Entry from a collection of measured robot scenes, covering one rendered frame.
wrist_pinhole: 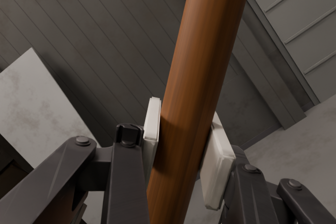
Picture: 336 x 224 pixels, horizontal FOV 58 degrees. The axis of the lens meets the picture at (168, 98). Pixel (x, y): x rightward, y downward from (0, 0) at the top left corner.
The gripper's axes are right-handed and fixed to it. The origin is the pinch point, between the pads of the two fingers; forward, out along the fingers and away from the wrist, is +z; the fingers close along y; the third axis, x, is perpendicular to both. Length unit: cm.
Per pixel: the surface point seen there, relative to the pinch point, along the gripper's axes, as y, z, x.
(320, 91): 199, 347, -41
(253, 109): 127, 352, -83
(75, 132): -81, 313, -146
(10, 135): -160, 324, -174
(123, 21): -55, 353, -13
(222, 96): 84, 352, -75
